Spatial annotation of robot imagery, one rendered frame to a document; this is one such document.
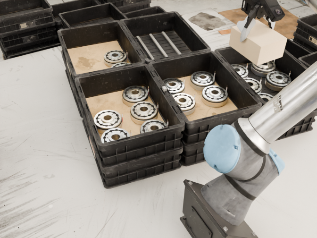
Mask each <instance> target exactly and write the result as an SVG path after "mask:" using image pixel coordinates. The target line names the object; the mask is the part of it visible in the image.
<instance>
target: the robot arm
mask: <svg viewBox="0 0 317 238"><path fill-rule="evenodd" d="M244 1H245V5H244V8H243V3H244ZM302 1H303V2H304V3H305V4H308V5H309V6H310V7H311V8H312V9H313V10H314V11H315V12H316V13H317V0H302ZM241 10H242V11H244V12H245V13H246V14H247V15H248V16H247V17H246V18H245V20H244V21H239V22H238V23H237V27H238V29H239V30H240V31H241V37H240V42H243V41H244V40H245V39H246V38H247V36H248V34H249V33H250V30H251V29H252V28H253V27H254V25H255V23H256V21H255V18H256V17H257V18H258V19H261V18H262V17H263V18H264V19H265V20H266V21H267V22H268V25H269V28H271V29H274V27H275V22H276V21H279V20H281V19H282V18H283V17H284V16H285V13H284V12H283V10H282V8H281V6H280V5H279V3H278V1H277V0H242V8H241ZM316 108H317V61H316V62H315V63H314V64H312V65H311V66H310V67H309V68H308V69H306V70H305V71H304V72H303V73H302V74H300V75H299V76H298V77H297V78H296V79H294V80H293V81H292V82H291V83H289V84H288V85H287V86H286V87H285V88H284V89H283V90H281V91H280V92H279V93H278V94H277V95H275V96H274V97H273V98H272V99H271V100H269V101H268V102H267V103H266V104H265V105H263V106H262V107H261V108H260V109H259V110H257V111H256V112H255V113H254V114H252V115H251V116H250V117H249V118H238V119H237V120H236V121H235V122H234V123H233V124H231V125H218V126H216V127H214V128H213V129H212V130H211V131H210V132H209V134H208V135H207V137H206V139H205V142H204V144H205V145H204V148H203V152H204V157H205V160H206V162H207V163H208V165H209V166H210V167H212V168H214V169H215V170H216V171H217V172H219V173H223V174H222V175H220V176H219V177H217V178H215V179H213V180H211V181H210V182H208V183H206V184H205V185H204V186H203V187H202V188H201V190H200V191H201V194H202V196H203V198H204V199H205V201H206V202H207V204H208V205H209V206H210V207H211V208H212V209H213V210H214V211H215V212H216V213H217V214H218V215H219V216H220V217H221V218H223V219H224V220H225V221H227V222H228V223H230V224H232V225H235V226H239V225H240V224H241V223H242V222H243V220H244V219H245V217H246V214H247V212H248V210H249V208H250V206H251V204H252V202H253V201H254V200H255V199H256V198H257V197H258V196H259V195H260V194H261V193H262V192H263V191H264V190H265V189H266V188H267V186H268V185H269V184H270V183H271V182H272V181H273V180H274V179H275V178H276V177H277V176H279V175H280V173H281V172H282V171H283V169H284V168H285V163H284V161H283V160H282V159H281V158H280V157H279V156H278V155H277V154H276V153H275V152H274V151H273V150H272V149H271V148H270V144H271V143H272V142H274V141H275V140H276V139H277V138H279V137H280V136H281V135H282V134H284V133H285V132H286V131H288V130H289V129H290V128H292V127H293V126H294V125H295V124H297V123H298V122H299V121H301V120H302V119H303V118H304V117H306V116H307V115H308V114H310V113H311V112H312V111H313V110H314V109H316Z"/></svg>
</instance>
